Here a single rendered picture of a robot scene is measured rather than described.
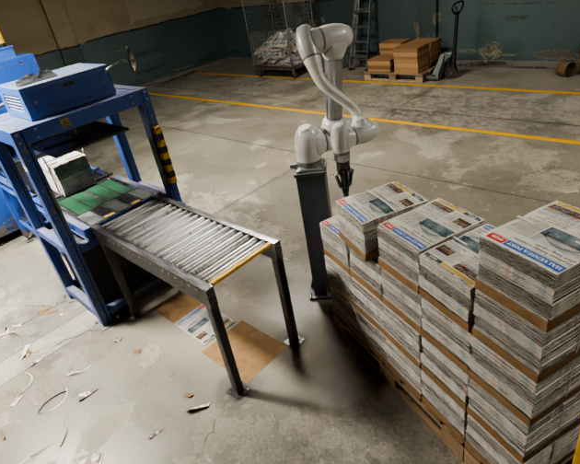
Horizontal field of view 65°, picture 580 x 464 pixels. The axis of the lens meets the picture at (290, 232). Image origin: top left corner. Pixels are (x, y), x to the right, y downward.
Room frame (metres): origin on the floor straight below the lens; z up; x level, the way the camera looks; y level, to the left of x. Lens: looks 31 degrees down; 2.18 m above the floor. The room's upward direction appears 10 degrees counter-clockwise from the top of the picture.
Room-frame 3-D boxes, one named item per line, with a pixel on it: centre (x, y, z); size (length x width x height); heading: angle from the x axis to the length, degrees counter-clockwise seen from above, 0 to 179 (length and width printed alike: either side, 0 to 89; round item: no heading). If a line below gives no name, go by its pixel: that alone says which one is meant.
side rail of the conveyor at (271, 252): (2.75, 0.53, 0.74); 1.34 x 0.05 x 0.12; 42
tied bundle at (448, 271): (1.47, -0.73, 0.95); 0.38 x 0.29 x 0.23; 111
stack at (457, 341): (1.87, -0.57, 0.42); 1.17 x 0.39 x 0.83; 22
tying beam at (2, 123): (3.35, 1.39, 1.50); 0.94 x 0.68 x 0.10; 132
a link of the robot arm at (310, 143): (2.77, -0.22, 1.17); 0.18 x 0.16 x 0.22; 108
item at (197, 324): (2.62, 0.73, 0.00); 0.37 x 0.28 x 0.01; 42
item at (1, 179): (4.20, 2.14, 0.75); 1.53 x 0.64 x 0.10; 42
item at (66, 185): (3.78, 1.77, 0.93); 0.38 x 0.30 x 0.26; 42
